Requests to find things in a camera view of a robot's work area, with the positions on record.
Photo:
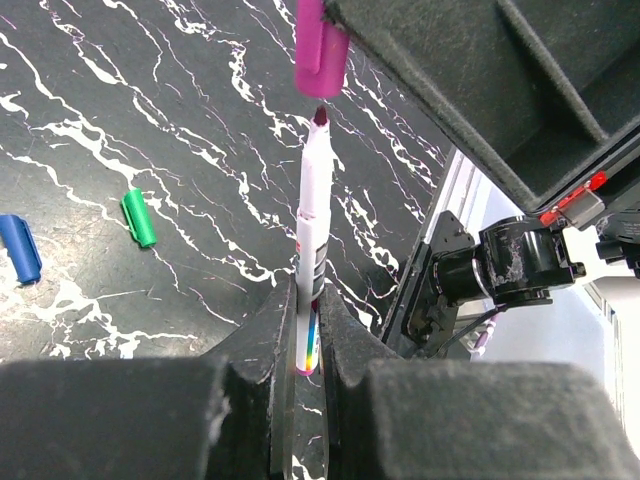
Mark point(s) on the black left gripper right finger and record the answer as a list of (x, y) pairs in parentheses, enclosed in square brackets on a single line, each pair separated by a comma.
[(350, 432)]

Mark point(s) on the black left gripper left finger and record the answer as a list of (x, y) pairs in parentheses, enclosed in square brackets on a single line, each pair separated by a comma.
[(254, 430)]

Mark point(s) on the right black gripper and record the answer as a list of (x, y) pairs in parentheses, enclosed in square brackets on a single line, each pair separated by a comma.
[(618, 228)]

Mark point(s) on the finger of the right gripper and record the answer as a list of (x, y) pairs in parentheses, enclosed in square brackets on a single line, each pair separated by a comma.
[(541, 95)]

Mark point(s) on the white pen magenta end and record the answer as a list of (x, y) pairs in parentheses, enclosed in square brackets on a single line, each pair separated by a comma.
[(312, 232)]

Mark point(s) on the magenta pen cap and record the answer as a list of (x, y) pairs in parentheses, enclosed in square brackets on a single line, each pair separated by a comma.
[(321, 52)]

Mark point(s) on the blue pen cap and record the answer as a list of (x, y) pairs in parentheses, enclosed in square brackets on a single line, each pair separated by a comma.
[(19, 242)]

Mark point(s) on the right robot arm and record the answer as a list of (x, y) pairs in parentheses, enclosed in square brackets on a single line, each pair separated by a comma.
[(439, 418)]

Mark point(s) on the green pen cap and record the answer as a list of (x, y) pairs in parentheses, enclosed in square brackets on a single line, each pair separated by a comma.
[(138, 218)]

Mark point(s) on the aluminium rail frame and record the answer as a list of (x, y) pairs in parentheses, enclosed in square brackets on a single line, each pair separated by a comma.
[(453, 221)]

